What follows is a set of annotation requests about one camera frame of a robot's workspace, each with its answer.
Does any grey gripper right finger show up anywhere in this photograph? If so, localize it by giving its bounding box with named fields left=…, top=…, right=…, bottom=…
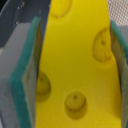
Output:
left=110, top=21, right=128, bottom=128

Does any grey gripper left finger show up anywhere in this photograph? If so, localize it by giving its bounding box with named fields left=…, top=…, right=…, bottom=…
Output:
left=0, top=17, right=42, bottom=128

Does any yellow toy cheese wedge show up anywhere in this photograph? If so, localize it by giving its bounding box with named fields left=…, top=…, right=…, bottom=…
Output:
left=35, top=0, right=121, bottom=128

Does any beige woven placemat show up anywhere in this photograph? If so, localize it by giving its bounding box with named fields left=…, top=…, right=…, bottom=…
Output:
left=107, top=0, right=128, bottom=26

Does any dark blue frying pan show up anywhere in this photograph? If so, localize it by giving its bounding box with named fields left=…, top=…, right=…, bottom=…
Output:
left=0, top=0, right=51, bottom=48

